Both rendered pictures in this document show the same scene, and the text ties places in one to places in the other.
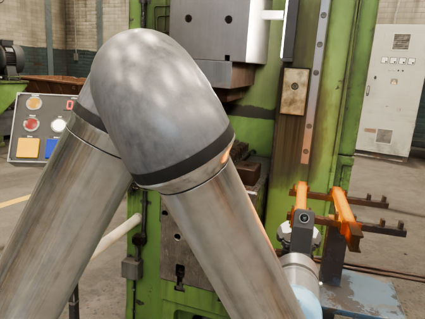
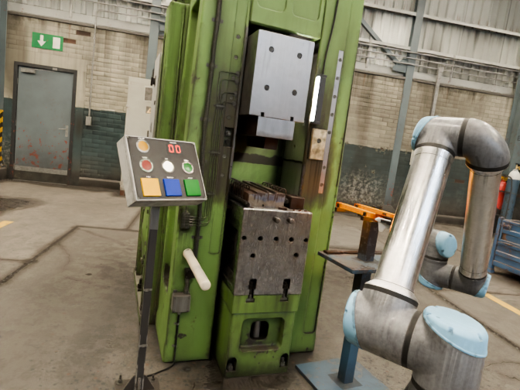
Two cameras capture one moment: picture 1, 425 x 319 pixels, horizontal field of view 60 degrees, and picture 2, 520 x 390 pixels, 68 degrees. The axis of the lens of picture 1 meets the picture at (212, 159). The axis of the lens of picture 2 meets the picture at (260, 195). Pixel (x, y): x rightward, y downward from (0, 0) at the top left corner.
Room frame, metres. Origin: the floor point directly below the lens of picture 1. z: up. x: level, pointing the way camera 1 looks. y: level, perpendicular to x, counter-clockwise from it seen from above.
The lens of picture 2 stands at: (-0.15, 1.29, 1.23)
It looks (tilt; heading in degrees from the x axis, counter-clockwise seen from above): 7 degrees down; 322
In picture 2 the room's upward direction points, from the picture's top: 7 degrees clockwise
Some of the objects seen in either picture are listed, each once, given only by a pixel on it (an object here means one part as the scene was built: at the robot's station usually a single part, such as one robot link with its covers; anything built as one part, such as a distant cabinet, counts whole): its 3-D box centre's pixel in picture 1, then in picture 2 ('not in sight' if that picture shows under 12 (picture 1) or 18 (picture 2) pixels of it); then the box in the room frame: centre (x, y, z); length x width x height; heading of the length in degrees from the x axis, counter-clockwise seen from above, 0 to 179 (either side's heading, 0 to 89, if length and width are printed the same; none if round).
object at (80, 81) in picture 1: (69, 99); not in sight; (7.80, 3.12, 0.42); 1.89 x 1.20 x 0.85; 62
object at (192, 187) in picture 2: not in sight; (192, 188); (1.35, 0.49, 1.01); 0.07 x 0.05 x 0.07; 98
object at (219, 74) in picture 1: (221, 73); (261, 128); (1.58, -0.01, 1.32); 0.42 x 0.20 x 0.10; 163
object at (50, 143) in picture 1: (56, 149); (172, 187); (1.34, 0.59, 1.01); 0.07 x 0.05 x 0.07; 98
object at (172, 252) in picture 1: (224, 212); (255, 238); (1.57, -0.07, 0.69); 0.56 x 0.38 x 0.45; 163
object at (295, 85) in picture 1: (294, 92); (317, 144); (1.41, -0.29, 1.27); 0.09 x 0.02 x 0.17; 73
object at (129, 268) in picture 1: (132, 268); (180, 302); (1.59, 0.36, 0.36); 0.09 x 0.07 x 0.12; 73
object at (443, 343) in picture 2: not in sight; (446, 349); (0.26, 0.32, 0.79); 0.17 x 0.15 x 0.18; 16
